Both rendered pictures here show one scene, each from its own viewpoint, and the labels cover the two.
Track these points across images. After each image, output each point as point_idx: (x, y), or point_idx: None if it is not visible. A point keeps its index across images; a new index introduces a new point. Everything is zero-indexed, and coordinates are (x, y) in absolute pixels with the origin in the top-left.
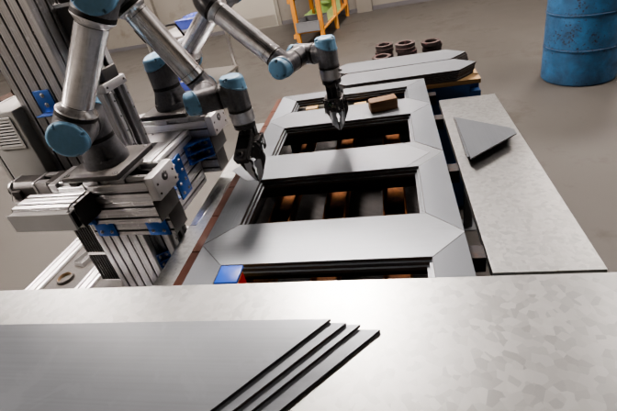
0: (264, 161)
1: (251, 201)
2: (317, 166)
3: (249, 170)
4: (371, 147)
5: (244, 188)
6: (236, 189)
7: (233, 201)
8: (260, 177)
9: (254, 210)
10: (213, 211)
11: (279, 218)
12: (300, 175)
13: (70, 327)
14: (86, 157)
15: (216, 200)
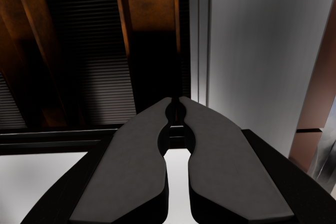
0: (51, 188)
1: (209, 13)
2: (42, 190)
3: (220, 132)
4: None
5: (257, 103)
6: (291, 100)
7: (295, 12)
8: (157, 102)
9: None
10: (333, 105)
11: (170, 74)
12: (70, 155)
13: None
14: None
15: (329, 139)
